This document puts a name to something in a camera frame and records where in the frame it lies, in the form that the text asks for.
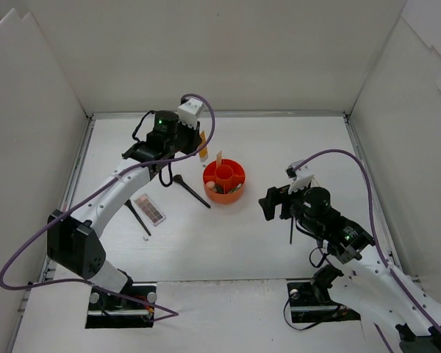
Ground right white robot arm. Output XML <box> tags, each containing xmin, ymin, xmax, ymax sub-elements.
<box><xmin>259</xmin><ymin>186</ymin><xmax>441</xmax><ymax>352</ymax></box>

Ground orange sunscreen tube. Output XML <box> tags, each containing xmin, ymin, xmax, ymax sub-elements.
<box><xmin>198</xmin><ymin>131</ymin><xmax>209</xmax><ymax>163</ymax></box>

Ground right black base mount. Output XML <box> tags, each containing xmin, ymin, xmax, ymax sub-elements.
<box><xmin>282</xmin><ymin>265</ymin><xmax>361</xmax><ymax>332</ymax></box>

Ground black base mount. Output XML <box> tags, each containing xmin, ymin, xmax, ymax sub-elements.
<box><xmin>85</xmin><ymin>288</ymin><xmax>155</xmax><ymax>329</ymax></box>
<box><xmin>282</xmin><ymin>265</ymin><xmax>361</xmax><ymax>332</ymax></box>

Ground beige concealer tube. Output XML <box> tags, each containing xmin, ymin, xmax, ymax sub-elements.
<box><xmin>216</xmin><ymin>151</ymin><xmax>223</xmax><ymax>165</ymax></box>

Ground small black makeup brush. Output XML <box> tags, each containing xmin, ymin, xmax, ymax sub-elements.
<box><xmin>124</xmin><ymin>199</ymin><xmax>151</xmax><ymax>237</ymax></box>

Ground brown eyeshadow palette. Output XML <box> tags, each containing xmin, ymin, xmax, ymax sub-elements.
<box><xmin>134</xmin><ymin>193</ymin><xmax>166</xmax><ymax>227</ymax></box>

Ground dark green round compact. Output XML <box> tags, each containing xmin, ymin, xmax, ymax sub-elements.
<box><xmin>215</xmin><ymin>185</ymin><xmax>224</xmax><ymax>194</ymax></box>

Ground orange round organizer container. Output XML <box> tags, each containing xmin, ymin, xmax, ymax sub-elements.
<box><xmin>202</xmin><ymin>159</ymin><xmax>246</xmax><ymax>205</ymax></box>

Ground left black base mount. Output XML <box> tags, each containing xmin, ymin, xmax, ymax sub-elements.
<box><xmin>85</xmin><ymin>288</ymin><xmax>155</xmax><ymax>329</ymax></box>

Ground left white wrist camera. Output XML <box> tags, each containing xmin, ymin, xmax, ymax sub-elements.
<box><xmin>176</xmin><ymin>98</ymin><xmax>204</xmax><ymax>129</ymax></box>

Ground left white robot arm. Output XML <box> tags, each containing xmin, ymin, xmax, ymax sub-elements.
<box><xmin>47</xmin><ymin>109</ymin><xmax>201</xmax><ymax>309</ymax></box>

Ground large black makeup brush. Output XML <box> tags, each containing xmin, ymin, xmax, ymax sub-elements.
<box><xmin>173</xmin><ymin>174</ymin><xmax>211</xmax><ymax>209</ymax></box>

